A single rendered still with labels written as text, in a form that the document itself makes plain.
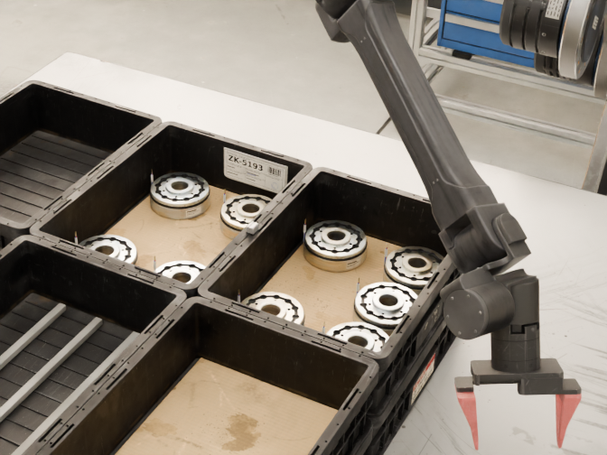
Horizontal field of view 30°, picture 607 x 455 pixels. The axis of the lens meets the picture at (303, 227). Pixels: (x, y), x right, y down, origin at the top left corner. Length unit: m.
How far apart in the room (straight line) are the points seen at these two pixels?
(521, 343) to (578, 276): 0.81
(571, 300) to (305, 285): 0.51
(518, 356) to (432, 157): 0.25
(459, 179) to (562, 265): 0.82
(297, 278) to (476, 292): 0.61
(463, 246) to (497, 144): 2.54
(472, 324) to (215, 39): 3.28
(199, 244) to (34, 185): 0.35
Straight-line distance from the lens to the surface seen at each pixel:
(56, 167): 2.11
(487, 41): 3.68
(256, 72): 4.20
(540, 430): 1.81
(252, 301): 1.72
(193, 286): 1.64
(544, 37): 1.98
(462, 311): 1.27
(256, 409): 1.59
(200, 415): 1.59
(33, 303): 1.79
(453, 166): 1.36
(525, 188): 2.34
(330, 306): 1.77
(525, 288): 1.32
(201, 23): 4.57
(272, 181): 1.96
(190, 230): 1.92
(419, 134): 1.37
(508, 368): 1.34
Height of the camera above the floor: 1.95
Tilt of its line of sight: 35 degrees down
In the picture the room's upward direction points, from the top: 3 degrees clockwise
